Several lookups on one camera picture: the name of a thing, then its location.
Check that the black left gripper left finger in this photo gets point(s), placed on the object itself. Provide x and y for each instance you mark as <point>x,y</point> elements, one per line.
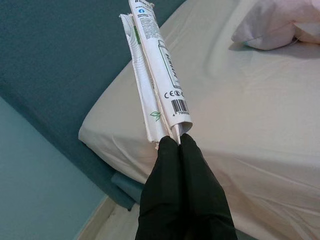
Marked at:
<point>160,195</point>

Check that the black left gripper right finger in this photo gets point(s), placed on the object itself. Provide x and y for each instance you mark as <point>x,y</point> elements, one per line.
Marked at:
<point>205,200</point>

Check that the white printed paper bag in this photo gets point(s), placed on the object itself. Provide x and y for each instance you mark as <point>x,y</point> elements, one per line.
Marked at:
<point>160,75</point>

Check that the pink dotted pillow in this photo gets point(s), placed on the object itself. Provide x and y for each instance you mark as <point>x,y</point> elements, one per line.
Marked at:
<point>270,25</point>

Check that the pale skirting board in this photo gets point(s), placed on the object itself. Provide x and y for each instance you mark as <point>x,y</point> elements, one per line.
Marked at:
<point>100,217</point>

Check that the mattress with cream sheet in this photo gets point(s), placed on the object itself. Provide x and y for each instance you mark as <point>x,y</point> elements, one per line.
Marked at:
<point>250,125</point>

